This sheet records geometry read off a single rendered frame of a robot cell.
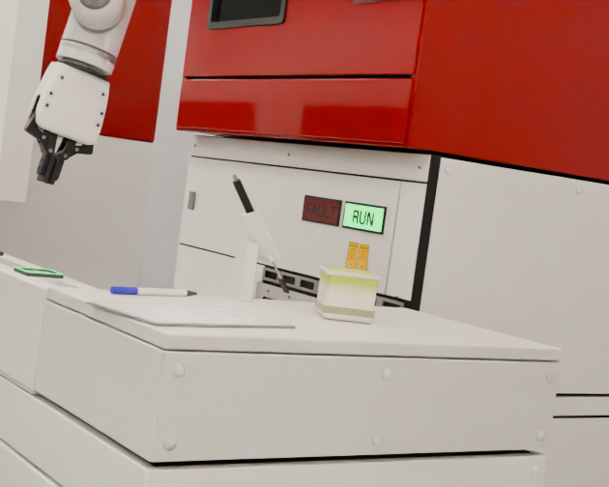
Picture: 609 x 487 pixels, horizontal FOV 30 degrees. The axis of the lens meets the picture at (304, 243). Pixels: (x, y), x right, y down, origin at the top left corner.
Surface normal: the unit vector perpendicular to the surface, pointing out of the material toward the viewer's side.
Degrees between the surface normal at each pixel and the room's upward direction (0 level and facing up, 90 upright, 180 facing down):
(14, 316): 90
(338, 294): 90
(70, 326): 90
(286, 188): 90
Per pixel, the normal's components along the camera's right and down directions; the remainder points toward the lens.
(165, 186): -0.82, -0.08
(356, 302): 0.14, 0.07
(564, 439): 0.56, 0.11
